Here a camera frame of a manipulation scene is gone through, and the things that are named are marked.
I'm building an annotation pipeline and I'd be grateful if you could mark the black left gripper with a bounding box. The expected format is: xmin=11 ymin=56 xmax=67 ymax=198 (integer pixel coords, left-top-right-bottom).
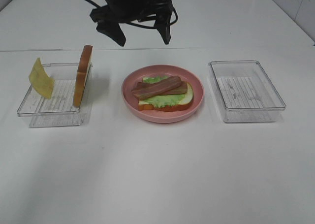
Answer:
xmin=90 ymin=0 xmax=172 ymax=47

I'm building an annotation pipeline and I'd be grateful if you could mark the pink bacon strip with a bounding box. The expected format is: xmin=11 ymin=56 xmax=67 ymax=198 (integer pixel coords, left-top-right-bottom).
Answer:
xmin=131 ymin=76 xmax=182 ymax=100

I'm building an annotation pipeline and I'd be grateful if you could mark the green lettuce leaf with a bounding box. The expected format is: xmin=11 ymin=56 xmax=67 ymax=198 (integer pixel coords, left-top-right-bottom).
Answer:
xmin=138 ymin=76 xmax=187 ymax=110

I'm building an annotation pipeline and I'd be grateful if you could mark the brown bacon strip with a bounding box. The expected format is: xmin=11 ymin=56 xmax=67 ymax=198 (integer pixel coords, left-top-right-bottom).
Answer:
xmin=134 ymin=81 xmax=188 ymax=96

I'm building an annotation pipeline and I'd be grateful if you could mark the toast bread slice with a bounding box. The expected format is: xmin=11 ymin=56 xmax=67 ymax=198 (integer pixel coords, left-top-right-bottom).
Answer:
xmin=73 ymin=45 xmax=93 ymax=107
xmin=138 ymin=82 xmax=193 ymax=112

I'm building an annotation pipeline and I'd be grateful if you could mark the yellow cheese slice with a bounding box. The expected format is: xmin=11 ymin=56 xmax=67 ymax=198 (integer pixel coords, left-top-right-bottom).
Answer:
xmin=29 ymin=58 xmax=55 ymax=99

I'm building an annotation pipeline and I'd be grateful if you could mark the upright toast bread slice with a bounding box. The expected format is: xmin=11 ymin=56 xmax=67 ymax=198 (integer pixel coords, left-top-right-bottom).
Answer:
xmin=73 ymin=45 xmax=93 ymax=107

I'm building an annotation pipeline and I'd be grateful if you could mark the pink round plate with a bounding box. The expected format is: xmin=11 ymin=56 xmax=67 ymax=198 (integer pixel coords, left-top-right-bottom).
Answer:
xmin=122 ymin=64 xmax=204 ymax=123

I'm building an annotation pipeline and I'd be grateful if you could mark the clear left plastic container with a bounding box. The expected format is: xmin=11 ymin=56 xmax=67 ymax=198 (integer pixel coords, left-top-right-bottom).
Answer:
xmin=17 ymin=63 xmax=93 ymax=128

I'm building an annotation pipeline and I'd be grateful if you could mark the clear plastic container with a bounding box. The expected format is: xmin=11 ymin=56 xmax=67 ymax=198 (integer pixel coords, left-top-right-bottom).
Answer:
xmin=17 ymin=63 xmax=93 ymax=128
xmin=209 ymin=60 xmax=286 ymax=123

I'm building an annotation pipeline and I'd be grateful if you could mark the clear right plastic container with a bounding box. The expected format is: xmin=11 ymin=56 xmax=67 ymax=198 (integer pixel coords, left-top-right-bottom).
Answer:
xmin=209 ymin=60 xmax=286 ymax=123

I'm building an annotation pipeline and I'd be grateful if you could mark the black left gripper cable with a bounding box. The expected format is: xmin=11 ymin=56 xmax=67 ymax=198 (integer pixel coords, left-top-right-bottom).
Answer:
xmin=67 ymin=0 xmax=179 ymax=30

